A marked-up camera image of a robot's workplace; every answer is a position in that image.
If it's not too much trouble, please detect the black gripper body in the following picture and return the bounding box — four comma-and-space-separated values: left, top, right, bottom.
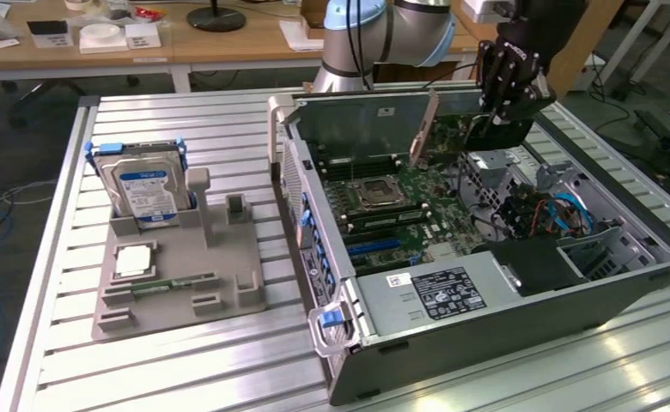
494, 0, 594, 87

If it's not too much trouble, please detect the graphics card with black cooler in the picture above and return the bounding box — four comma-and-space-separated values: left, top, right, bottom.
408, 88, 537, 169

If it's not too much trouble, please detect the wooden cabinet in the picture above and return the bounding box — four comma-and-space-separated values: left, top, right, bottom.
443, 0, 626, 98

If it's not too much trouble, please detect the perforated metal disk bay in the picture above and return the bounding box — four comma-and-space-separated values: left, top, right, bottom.
459, 148, 546, 215

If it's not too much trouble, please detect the green motherboard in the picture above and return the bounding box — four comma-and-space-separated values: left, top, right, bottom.
311, 143, 497, 276

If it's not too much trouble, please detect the CPU socket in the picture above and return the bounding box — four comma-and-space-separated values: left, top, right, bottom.
352, 175, 408, 214

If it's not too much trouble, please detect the white paper stack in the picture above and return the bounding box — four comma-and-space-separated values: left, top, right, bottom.
279, 19, 327, 52

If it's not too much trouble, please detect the grey sheet metal disk bay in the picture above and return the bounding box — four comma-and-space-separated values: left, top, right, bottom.
555, 225, 661, 284

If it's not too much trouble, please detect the silver chipset heatsink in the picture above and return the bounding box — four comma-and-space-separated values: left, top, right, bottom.
426, 243, 465, 261

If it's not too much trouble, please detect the blue expansion slot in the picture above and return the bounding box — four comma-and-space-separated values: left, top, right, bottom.
346, 238, 406, 257

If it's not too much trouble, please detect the black round lamp base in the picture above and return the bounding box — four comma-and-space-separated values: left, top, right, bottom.
187, 0, 248, 32

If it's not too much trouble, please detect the grey power supply unit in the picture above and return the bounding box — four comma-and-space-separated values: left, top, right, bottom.
352, 251, 526, 338

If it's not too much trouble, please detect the black open PC case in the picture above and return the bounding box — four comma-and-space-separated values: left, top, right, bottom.
267, 83, 670, 407

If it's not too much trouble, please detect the red packet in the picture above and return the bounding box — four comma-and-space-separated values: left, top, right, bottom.
133, 4, 168, 22

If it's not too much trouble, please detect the white labelled box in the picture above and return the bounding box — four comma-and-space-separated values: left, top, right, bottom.
124, 23, 160, 51

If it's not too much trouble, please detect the hard disk with blue carrier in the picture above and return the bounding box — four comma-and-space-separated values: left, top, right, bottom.
81, 137, 191, 231

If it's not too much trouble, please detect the white round bowl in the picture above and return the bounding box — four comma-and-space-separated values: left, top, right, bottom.
77, 23, 129, 55

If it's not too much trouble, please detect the bare green RAM stick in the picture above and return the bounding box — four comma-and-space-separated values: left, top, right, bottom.
128, 276, 215, 297

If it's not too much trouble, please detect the silver CPU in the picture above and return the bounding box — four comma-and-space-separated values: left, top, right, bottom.
112, 246, 157, 278

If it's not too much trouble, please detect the grey parts rack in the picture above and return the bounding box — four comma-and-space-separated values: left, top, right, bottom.
90, 167, 270, 343

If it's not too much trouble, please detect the black and white box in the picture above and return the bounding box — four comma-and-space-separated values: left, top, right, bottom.
28, 20, 74, 49

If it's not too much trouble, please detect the black chair base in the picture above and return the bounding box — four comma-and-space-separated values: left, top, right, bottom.
2, 76, 85, 128

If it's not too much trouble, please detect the long wooden desk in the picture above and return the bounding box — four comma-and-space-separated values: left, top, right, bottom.
0, 0, 486, 82

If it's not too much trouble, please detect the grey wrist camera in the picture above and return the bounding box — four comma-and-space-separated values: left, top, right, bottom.
462, 0, 515, 23

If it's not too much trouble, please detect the white desk frame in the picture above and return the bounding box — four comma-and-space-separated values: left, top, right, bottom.
596, 0, 670, 117

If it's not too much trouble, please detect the blue wire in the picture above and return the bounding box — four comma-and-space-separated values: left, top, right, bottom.
545, 192, 596, 238

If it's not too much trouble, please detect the red wire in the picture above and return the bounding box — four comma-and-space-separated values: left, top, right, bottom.
527, 201, 549, 235

